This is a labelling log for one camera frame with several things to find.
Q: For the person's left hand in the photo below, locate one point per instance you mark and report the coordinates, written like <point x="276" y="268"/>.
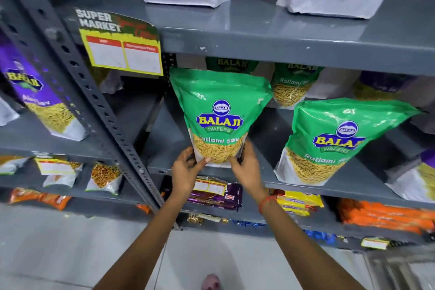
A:
<point x="183" y="174"/>

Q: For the person's right hand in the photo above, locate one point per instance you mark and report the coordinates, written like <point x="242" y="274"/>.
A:
<point x="249" y="174"/>

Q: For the person's right thumb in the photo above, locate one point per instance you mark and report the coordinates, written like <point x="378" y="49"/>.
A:
<point x="234" y="163"/>

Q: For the person's left thumb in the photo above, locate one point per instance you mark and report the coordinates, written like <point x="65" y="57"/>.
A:
<point x="203" y="163"/>

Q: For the green snack pouch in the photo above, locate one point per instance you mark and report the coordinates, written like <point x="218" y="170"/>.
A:
<point x="295" y="86"/>
<point x="231" y="63"/>
<point x="217" y="109"/>
<point x="336" y="137"/>

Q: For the person's right forearm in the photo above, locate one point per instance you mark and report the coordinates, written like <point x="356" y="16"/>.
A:
<point x="302" y="249"/>

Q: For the person's left forearm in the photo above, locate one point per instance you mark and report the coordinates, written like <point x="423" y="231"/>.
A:
<point x="149" y="245"/>

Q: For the small yellow price label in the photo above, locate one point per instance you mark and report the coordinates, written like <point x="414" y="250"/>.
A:
<point x="374" y="243"/>
<point x="54" y="165"/>
<point x="210" y="186"/>

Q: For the purple biscuit packets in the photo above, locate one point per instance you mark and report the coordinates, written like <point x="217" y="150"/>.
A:
<point x="217" y="200"/>

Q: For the gold wrapped candies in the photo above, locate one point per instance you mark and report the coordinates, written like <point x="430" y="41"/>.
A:
<point x="204" y="219"/>

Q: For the yellow biscuit packets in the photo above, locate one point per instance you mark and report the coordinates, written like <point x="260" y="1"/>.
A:
<point x="299" y="202"/>

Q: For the small clear snack packet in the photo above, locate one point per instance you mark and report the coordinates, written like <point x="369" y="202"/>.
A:
<point x="63" y="179"/>
<point x="103" y="177"/>
<point x="12" y="164"/>

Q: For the blue wrapped candies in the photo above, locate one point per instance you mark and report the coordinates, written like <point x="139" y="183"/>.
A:
<point x="319" y="236"/>

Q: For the pink slipper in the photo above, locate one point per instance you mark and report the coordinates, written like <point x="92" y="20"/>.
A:
<point x="211" y="282"/>

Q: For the grey metal shelf rack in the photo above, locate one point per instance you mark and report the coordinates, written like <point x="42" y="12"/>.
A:
<point x="272" y="35"/>

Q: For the large yellow price sign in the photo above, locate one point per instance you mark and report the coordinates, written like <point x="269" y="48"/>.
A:
<point x="119" y="45"/>

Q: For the stack of orange packets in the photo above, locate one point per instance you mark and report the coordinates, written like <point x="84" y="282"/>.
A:
<point x="387" y="216"/>

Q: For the orange snack packets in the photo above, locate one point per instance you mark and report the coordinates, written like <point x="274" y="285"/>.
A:
<point x="40" y="197"/>

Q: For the purple snack pouch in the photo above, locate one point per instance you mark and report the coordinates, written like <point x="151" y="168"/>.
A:
<point x="30" y="89"/>
<point x="418" y="177"/>
<point x="384" y="84"/>

